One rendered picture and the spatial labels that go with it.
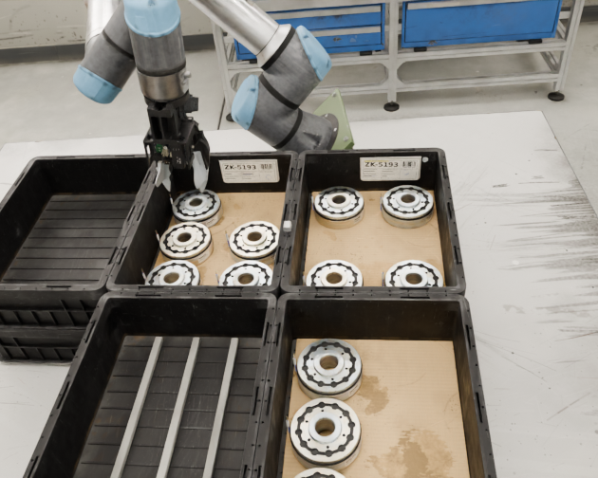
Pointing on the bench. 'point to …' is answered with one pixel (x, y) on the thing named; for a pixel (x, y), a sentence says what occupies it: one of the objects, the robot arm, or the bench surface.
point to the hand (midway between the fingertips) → (185, 183)
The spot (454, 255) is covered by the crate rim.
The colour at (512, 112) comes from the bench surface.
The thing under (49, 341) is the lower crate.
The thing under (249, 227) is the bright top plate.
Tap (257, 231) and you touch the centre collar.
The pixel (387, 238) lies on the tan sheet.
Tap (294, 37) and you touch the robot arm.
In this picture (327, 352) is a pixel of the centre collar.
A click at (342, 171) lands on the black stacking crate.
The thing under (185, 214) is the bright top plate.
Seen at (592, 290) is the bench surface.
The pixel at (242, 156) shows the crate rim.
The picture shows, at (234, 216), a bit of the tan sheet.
